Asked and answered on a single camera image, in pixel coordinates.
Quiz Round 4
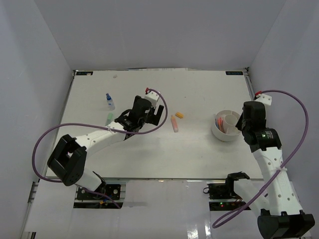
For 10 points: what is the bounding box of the black corner label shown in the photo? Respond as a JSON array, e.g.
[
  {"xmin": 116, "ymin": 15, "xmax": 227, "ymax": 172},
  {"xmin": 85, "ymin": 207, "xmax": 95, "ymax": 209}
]
[
  {"xmin": 76, "ymin": 71, "xmax": 93, "ymax": 76},
  {"xmin": 225, "ymin": 71, "xmax": 243, "ymax": 76}
]

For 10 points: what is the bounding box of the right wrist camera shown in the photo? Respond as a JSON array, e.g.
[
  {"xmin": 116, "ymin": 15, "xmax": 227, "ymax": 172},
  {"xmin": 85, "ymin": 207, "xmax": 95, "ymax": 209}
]
[{"xmin": 254, "ymin": 91, "xmax": 272, "ymax": 106}]

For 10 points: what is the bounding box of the blue spray bottle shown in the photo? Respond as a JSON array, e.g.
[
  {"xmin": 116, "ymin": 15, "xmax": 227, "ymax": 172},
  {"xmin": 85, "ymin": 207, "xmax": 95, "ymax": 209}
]
[{"xmin": 106, "ymin": 93, "xmax": 115, "ymax": 111}]

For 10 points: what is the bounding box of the right black corner label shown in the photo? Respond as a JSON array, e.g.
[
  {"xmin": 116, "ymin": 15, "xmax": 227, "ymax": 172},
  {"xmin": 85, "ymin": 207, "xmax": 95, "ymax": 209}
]
[{"xmin": 225, "ymin": 71, "xmax": 243, "ymax": 76}]

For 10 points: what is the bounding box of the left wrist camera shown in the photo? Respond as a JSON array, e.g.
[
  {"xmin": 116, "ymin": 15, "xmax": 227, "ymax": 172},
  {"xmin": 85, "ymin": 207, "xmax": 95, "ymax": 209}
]
[{"xmin": 144, "ymin": 91, "xmax": 160, "ymax": 105}]

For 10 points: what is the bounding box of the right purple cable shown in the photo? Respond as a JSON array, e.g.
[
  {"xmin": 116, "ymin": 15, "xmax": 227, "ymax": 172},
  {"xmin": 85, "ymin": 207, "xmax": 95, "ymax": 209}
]
[{"xmin": 211, "ymin": 89, "xmax": 309, "ymax": 229}]

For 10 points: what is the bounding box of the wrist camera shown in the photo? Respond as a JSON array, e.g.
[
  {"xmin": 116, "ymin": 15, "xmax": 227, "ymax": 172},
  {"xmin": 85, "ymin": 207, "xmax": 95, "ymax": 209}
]
[
  {"xmin": 144, "ymin": 91, "xmax": 160, "ymax": 105},
  {"xmin": 254, "ymin": 91, "xmax": 272, "ymax": 106}
]

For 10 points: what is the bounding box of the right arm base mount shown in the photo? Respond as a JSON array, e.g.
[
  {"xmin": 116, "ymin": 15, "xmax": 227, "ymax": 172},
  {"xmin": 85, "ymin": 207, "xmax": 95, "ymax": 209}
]
[{"xmin": 203, "ymin": 172, "xmax": 250, "ymax": 212}]

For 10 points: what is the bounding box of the purple cable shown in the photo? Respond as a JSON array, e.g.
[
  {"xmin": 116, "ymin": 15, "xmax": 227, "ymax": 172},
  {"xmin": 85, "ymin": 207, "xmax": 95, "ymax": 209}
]
[
  {"xmin": 211, "ymin": 89, "xmax": 309, "ymax": 229},
  {"xmin": 31, "ymin": 87, "xmax": 168, "ymax": 209}
]

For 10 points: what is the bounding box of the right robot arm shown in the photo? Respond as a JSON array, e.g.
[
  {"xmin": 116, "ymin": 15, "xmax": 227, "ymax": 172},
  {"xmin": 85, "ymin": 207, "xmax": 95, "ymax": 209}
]
[{"xmin": 225, "ymin": 101, "xmax": 315, "ymax": 239}]

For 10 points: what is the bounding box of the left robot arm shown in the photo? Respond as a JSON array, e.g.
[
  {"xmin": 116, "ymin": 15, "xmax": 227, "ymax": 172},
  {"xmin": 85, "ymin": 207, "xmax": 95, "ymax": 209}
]
[{"xmin": 47, "ymin": 92, "xmax": 164, "ymax": 199}]

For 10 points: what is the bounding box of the white round desk organizer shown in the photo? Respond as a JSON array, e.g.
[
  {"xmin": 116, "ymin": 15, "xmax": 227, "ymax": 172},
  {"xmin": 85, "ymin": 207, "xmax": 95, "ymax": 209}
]
[{"xmin": 211, "ymin": 110, "xmax": 241, "ymax": 142}]

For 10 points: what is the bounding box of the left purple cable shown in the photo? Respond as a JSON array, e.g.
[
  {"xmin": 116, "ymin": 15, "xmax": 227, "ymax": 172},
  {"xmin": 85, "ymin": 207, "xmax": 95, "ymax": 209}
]
[{"xmin": 31, "ymin": 87, "xmax": 168, "ymax": 209}]

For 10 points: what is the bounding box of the green highlighter pen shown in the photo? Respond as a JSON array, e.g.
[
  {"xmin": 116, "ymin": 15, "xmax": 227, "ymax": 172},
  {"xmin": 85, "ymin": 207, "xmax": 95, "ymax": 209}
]
[{"xmin": 105, "ymin": 113, "xmax": 113, "ymax": 126}]

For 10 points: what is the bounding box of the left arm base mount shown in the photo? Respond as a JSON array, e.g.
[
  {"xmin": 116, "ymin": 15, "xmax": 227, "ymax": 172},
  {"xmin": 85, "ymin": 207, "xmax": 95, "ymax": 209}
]
[{"xmin": 73, "ymin": 183, "xmax": 125, "ymax": 209}]

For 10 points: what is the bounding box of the left black corner label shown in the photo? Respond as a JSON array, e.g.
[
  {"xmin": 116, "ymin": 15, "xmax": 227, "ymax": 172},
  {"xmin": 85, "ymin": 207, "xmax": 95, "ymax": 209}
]
[{"xmin": 76, "ymin": 71, "xmax": 93, "ymax": 76}]

